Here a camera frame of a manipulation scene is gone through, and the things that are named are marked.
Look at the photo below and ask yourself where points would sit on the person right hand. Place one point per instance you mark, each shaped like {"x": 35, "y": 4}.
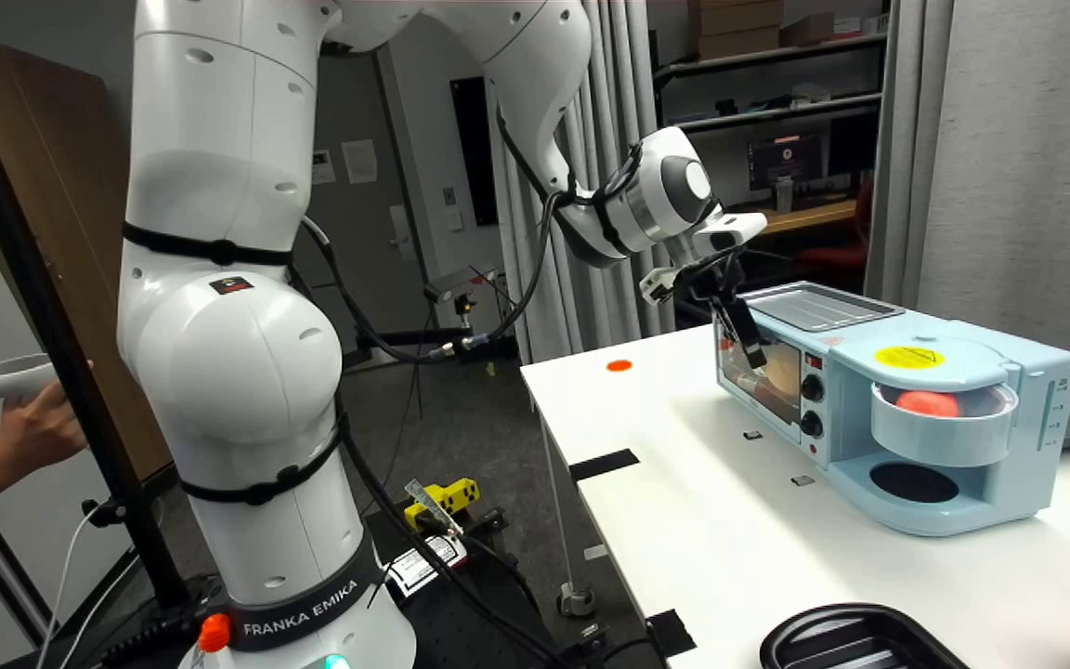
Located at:
{"x": 40, "y": 434}

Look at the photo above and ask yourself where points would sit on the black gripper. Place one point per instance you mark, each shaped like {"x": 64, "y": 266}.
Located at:
{"x": 714, "y": 282}

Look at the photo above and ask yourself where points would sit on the small black tape strip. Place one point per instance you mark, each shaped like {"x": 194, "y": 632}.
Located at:
{"x": 671, "y": 632}

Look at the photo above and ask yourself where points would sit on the thin metal rod stand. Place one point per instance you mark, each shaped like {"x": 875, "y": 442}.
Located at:
{"x": 575, "y": 598}

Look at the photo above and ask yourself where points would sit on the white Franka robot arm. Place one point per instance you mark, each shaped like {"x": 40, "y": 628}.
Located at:
{"x": 223, "y": 358}

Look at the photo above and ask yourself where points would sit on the dark shelf unit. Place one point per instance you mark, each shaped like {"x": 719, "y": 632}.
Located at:
{"x": 771, "y": 112}

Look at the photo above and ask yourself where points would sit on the red toy in coffee maker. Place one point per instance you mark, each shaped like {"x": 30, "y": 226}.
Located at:
{"x": 931, "y": 404}

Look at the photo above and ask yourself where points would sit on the small orange disc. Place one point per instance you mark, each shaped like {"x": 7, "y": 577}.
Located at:
{"x": 619, "y": 365}

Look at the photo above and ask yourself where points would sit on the white bottle orange cap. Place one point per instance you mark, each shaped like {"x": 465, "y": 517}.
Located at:
{"x": 215, "y": 642}

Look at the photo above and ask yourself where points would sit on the black plastic tray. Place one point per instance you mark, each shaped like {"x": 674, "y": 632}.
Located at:
{"x": 855, "y": 637}

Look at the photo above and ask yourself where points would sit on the white VR controller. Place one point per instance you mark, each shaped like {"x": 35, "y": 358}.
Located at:
{"x": 8, "y": 377}

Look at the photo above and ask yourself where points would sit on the brown wooden board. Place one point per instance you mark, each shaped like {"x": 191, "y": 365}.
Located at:
{"x": 54, "y": 226}

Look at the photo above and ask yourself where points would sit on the glass toaster oven door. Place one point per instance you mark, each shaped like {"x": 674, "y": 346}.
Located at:
{"x": 777, "y": 387}

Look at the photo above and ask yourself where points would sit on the large black tape strip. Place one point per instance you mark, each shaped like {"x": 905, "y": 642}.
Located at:
{"x": 605, "y": 467}

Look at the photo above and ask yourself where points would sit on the wooden desk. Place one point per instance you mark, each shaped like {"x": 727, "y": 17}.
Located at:
{"x": 809, "y": 217}

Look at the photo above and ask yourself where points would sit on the yellow clamp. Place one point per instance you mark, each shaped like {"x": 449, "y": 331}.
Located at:
{"x": 443, "y": 503}

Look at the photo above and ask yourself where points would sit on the light blue toaster oven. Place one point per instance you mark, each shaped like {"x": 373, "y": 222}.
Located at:
{"x": 958, "y": 484}

